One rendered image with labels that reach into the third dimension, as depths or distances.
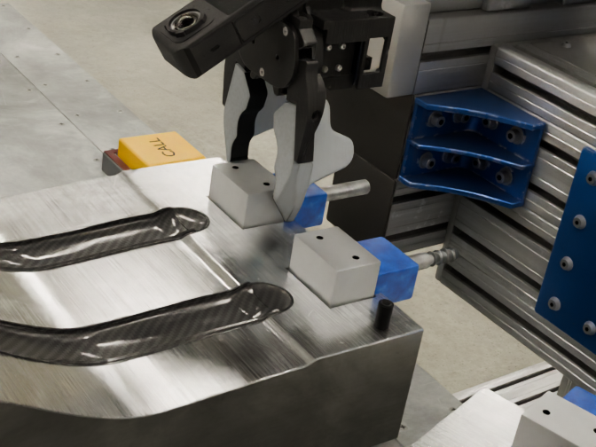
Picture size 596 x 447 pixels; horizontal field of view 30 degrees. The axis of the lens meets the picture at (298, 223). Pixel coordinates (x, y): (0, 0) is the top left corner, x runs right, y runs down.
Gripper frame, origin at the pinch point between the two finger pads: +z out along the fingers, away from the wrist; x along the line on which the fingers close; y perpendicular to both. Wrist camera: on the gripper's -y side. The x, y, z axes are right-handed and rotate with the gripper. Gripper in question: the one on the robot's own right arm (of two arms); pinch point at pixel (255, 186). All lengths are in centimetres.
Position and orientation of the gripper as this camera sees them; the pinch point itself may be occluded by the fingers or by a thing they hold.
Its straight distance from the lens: 81.6
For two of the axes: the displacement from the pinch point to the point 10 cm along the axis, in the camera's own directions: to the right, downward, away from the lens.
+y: 8.2, -1.6, 5.5
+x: -5.5, -4.7, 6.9
